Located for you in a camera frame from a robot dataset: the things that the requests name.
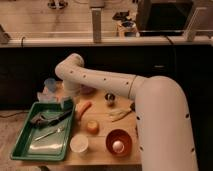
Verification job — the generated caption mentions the small metal cup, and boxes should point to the small metal cup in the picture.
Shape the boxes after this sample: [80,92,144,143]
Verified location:
[104,93,116,106]

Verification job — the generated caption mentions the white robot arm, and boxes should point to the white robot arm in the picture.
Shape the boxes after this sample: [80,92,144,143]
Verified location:
[55,53,199,171]

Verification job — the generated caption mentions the orange yellow fruit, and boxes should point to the orange yellow fruit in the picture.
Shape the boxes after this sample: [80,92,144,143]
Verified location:
[86,120,99,134]

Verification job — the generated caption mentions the black handled knife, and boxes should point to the black handled knife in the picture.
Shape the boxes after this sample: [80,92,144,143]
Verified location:
[39,110,72,127]

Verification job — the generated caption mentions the wooden box with bowl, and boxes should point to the wooden box with bowl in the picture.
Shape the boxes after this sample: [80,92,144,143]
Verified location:
[117,21,140,37]

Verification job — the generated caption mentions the silver fork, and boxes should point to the silver fork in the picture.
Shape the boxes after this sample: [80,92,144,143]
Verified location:
[34,126,65,141]

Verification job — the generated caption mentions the black remote control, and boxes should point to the black remote control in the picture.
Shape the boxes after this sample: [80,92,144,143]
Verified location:
[130,102,135,112]

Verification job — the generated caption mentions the white plastic cup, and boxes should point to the white plastic cup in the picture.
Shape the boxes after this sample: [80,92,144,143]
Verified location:
[70,134,89,154]

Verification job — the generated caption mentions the black monitor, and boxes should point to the black monitor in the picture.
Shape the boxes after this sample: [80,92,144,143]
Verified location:
[136,0,193,35]

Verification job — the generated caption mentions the crumpled clear plastic bag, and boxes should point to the crumpled clear plastic bag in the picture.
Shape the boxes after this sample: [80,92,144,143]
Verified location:
[37,88,58,103]

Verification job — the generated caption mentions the yellow banana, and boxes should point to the yellow banana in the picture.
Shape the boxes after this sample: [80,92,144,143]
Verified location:
[108,108,131,122]

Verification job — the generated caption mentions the orange bowl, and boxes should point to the orange bowl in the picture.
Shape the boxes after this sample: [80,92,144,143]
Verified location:
[105,129,132,157]

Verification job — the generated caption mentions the green plastic tray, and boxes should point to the green plastic tray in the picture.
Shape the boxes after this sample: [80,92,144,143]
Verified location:
[10,102,75,162]

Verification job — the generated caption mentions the white egg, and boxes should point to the white egg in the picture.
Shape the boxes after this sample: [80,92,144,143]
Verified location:
[112,140,124,153]

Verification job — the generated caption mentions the green blue sponge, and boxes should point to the green blue sponge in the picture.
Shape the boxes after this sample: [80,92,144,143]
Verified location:
[61,98,73,110]

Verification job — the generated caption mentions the orange carrot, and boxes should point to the orange carrot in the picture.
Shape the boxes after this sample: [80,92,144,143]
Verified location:
[76,101,92,120]

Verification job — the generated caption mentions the purple bowl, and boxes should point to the purple bowl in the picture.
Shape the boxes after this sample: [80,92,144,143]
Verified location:
[81,85,95,95]

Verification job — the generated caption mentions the blue translucent cup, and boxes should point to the blue translucent cup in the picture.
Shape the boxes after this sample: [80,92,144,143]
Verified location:
[44,78,56,92]

